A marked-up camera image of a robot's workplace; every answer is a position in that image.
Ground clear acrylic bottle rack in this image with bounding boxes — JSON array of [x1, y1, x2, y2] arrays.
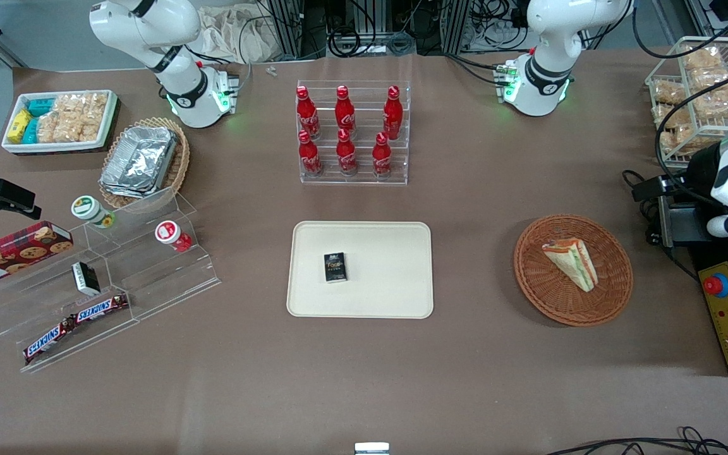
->
[[296, 80, 411, 186]]

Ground small black white box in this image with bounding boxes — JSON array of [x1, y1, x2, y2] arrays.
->
[[71, 261, 102, 297]]

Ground clear rice cracker bag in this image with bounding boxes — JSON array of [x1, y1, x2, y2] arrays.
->
[[53, 93, 109, 142], [35, 111, 83, 144]]

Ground brown snickers bar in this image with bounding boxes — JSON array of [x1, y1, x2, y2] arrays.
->
[[23, 316, 78, 366], [75, 293, 130, 325]]

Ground beige rectangular tray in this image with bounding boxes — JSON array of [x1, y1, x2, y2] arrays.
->
[[286, 221, 434, 319]]

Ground red tartan cookie box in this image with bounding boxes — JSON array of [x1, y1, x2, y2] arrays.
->
[[0, 221, 75, 291]]

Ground yellow snack packet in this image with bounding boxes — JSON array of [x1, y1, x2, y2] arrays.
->
[[7, 109, 33, 143]]

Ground clear acrylic stepped shelf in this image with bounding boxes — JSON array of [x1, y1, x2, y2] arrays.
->
[[0, 186, 222, 374]]

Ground white wire rack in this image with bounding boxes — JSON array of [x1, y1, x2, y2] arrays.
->
[[645, 36, 728, 169]]

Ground white rectangular snack bin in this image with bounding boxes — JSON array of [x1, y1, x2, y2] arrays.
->
[[1, 90, 119, 155]]

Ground stacked aluminium foil trays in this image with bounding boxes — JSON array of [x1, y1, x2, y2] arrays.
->
[[99, 126, 179, 200]]

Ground beige cloth bag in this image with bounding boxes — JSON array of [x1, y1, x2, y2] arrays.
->
[[198, 3, 280, 64]]

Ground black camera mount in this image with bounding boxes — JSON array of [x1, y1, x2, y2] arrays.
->
[[0, 157, 43, 226]]

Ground red cola bottle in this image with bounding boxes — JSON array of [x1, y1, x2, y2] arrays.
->
[[383, 85, 404, 141], [296, 86, 321, 140], [373, 132, 394, 178], [335, 85, 357, 137], [336, 129, 358, 176], [298, 130, 324, 177]]

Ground clear fried snack bag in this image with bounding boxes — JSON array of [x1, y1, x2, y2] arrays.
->
[[680, 46, 726, 71], [653, 80, 688, 106], [689, 66, 728, 122], [653, 104, 698, 157]]

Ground brown round wicker basket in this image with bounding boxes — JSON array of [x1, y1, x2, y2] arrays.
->
[[514, 214, 634, 327]]

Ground red lid white cup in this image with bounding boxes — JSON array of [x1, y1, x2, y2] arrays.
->
[[154, 220, 193, 253]]

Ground triangular sandwich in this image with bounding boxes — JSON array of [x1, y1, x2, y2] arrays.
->
[[542, 238, 599, 293]]

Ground black floor cables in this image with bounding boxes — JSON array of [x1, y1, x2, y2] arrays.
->
[[546, 426, 728, 455]]

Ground light oval wicker basket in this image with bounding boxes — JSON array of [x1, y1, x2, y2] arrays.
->
[[99, 117, 191, 210]]

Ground black grey device box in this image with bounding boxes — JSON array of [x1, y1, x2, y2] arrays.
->
[[631, 172, 717, 248]]

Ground green lid white cup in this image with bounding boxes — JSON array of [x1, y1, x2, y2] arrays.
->
[[71, 195, 116, 229]]

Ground coiled black cable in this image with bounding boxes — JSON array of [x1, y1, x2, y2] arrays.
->
[[328, 27, 372, 59]]

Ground small black card box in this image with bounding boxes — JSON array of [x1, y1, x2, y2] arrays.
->
[[324, 252, 347, 283]]

